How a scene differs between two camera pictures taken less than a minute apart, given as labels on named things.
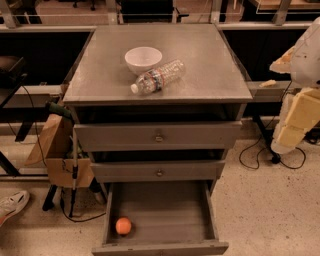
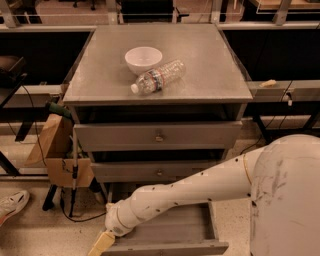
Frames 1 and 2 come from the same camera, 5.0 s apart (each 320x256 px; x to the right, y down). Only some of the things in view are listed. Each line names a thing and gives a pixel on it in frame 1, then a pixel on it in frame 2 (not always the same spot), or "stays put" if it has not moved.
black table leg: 276,158 stays put
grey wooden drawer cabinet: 156,103 stays put
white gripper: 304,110 to 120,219
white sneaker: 12,203 stays put
